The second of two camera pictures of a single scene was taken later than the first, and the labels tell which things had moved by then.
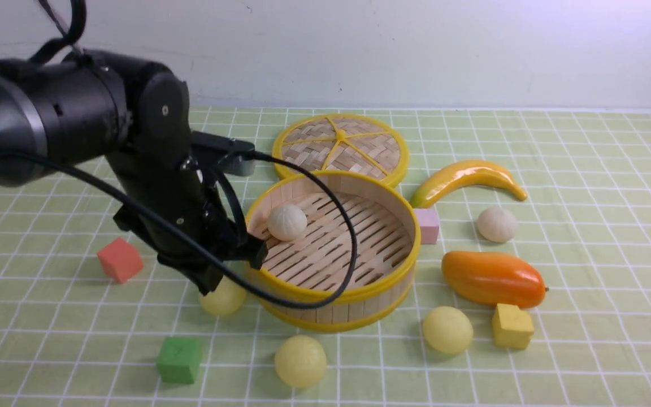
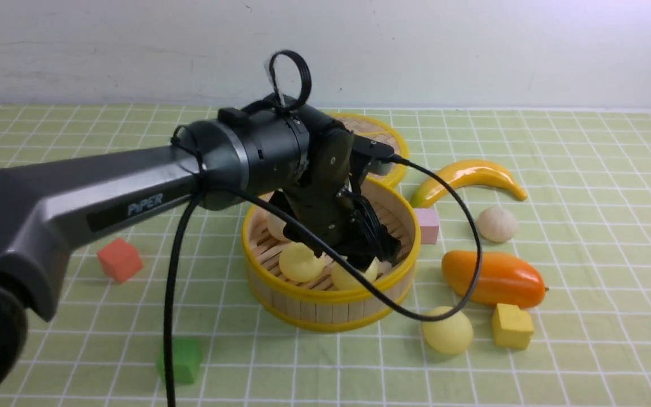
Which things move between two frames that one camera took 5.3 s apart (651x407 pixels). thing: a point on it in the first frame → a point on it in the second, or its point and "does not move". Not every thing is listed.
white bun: (497, 224) does not move
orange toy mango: (493, 278) does not move
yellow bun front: (300, 361) → (343, 278)
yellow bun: (447, 329) does not move
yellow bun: (228, 297) → (299, 263)
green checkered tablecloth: (552, 272) does not move
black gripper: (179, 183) → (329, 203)
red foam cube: (120, 260) does not move
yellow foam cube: (512, 327) does not move
